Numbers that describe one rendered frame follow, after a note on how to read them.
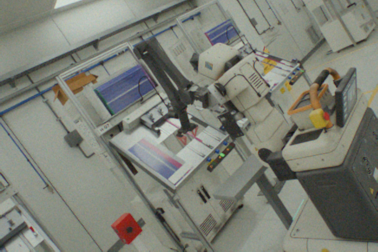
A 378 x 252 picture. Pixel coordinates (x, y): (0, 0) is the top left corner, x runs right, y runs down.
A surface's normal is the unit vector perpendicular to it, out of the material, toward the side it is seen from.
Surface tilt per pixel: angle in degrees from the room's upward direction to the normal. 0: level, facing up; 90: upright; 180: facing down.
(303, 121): 92
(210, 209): 90
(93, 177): 90
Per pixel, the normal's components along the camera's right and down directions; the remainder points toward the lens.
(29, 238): 0.01, -0.76
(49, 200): 0.54, -0.26
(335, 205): -0.59, 0.44
